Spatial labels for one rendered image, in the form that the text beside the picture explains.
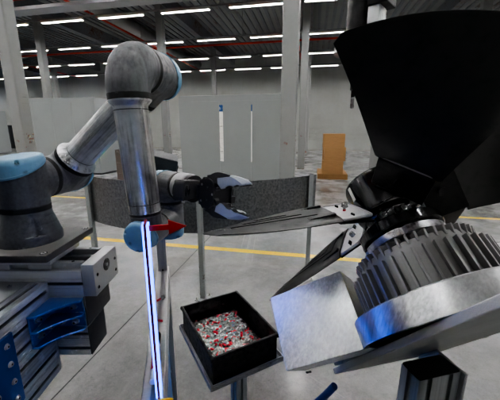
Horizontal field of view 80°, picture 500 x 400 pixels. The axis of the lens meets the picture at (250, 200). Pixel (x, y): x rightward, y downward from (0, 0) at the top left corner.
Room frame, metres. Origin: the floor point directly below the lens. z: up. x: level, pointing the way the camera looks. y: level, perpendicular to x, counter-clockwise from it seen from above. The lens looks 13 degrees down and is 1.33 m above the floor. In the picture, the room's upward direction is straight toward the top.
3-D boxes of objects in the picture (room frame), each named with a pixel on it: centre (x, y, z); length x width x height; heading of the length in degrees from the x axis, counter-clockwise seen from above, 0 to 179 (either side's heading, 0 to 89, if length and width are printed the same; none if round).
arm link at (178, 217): (0.82, 0.23, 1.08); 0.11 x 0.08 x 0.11; 169
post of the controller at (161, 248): (0.96, 0.30, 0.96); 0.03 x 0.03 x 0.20; 14
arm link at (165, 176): (0.84, 0.23, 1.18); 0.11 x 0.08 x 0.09; 51
